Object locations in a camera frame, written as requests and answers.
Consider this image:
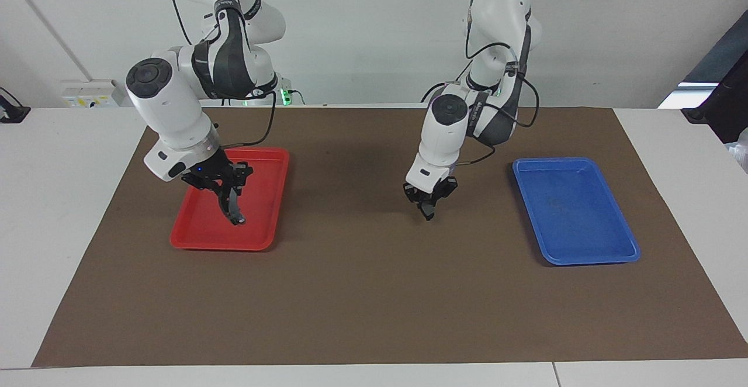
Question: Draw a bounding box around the black equipment stand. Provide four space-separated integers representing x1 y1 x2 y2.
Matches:
681 51 748 144

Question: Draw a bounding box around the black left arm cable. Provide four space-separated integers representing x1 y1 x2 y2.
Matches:
455 0 539 167

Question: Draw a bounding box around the white wall power outlet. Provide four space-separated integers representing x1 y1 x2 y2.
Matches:
61 80 124 109

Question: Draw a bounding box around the blue plastic tray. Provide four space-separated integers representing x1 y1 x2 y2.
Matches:
512 157 641 266

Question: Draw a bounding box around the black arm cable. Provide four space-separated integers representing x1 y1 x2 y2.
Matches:
455 0 539 167
213 90 277 148

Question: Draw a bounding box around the dark grey panel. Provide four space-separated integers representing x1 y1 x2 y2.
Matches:
659 10 748 109

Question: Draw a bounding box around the brown table mat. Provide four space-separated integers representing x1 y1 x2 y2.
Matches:
32 106 748 368

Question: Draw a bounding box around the black table clamp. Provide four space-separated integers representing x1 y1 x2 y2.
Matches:
0 87 31 123

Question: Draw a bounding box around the red plastic tray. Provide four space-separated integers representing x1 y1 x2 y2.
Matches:
169 146 290 252

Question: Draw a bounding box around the curved brake pad grey stripe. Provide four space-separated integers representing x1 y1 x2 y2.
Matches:
221 187 247 226

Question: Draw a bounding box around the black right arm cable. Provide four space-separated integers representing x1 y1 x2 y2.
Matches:
213 90 277 148

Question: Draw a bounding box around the clear plastic object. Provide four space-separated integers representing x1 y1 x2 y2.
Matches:
726 129 748 174

